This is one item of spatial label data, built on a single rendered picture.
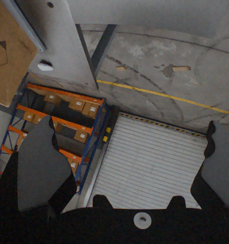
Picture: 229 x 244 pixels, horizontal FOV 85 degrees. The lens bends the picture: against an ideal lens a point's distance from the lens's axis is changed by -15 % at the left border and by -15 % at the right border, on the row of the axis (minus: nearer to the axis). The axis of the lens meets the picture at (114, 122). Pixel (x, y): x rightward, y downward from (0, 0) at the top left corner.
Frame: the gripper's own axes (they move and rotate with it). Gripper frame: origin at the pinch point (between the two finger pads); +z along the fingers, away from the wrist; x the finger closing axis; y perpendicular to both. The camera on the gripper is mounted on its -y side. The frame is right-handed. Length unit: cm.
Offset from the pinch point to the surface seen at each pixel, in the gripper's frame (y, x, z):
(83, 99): 138, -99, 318
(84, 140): 211, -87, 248
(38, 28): -11, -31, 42
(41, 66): 6, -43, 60
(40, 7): -16.2, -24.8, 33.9
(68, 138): 267, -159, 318
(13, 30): -11, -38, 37
